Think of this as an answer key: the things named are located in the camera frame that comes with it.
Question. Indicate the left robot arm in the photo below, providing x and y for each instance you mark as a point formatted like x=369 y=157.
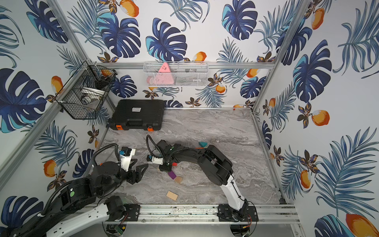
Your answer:
x=24 y=217

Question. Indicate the natural wood triangle block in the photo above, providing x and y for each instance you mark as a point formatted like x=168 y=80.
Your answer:
x=178 y=179

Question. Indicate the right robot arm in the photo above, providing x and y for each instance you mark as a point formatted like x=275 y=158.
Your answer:
x=217 y=168

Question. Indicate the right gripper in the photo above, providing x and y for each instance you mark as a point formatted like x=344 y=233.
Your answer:
x=163 y=168

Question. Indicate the purple triangle block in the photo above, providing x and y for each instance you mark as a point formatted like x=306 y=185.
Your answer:
x=172 y=175

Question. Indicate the teal block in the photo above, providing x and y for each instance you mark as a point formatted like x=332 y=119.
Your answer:
x=203 y=144

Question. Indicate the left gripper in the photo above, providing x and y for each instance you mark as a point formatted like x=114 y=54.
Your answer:
x=132 y=174

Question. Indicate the black wire basket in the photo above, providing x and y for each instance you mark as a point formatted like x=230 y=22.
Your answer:
x=83 y=96

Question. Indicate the pink triangle sign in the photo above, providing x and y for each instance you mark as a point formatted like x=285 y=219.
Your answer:
x=164 y=75

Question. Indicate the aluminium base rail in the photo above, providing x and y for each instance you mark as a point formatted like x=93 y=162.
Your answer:
x=210 y=214

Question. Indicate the black tool case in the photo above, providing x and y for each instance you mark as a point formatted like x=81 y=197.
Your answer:
x=137 y=114

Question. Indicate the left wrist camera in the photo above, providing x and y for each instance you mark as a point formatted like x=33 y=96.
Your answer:
x=125 y=155

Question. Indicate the white wire shelf basket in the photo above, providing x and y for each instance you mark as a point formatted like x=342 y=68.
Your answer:
x=185 y=74

